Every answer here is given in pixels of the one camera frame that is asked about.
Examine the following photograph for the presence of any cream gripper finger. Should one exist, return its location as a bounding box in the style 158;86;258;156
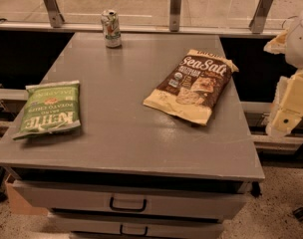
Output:
263;30;288;55
266;69;303;137

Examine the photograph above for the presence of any green jalapeno chip bag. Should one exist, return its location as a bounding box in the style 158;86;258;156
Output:
12;81;81;140

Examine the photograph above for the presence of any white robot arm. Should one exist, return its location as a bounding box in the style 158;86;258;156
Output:
264;10;303;137

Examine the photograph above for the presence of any brown sea salt chip bag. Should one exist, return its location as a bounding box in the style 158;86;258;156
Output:
144;50;238;125

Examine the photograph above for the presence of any black caster wheel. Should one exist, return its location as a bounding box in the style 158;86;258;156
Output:
293;207;303;222

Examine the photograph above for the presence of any upper grey drawer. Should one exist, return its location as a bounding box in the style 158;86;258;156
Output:
13;180;245;220

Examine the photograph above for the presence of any grey drawer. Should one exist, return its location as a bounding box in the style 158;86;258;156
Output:
48;213;223;239
13;180;245;220

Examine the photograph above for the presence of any lower grey drawer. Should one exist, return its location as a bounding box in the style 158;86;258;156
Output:
48;213;223;239

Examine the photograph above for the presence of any right metal railing bracket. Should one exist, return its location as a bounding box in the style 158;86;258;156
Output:
249;0;274;34

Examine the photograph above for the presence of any metal railing bracket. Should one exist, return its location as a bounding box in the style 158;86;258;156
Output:
43;0;65;28
169;0;182;32
249;0;274;34

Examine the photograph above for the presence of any middle metal railing bracket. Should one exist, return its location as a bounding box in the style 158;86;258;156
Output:
169;0;182;32

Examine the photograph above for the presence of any left metal railing bracket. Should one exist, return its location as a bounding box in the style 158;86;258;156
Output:
43;0;65;28

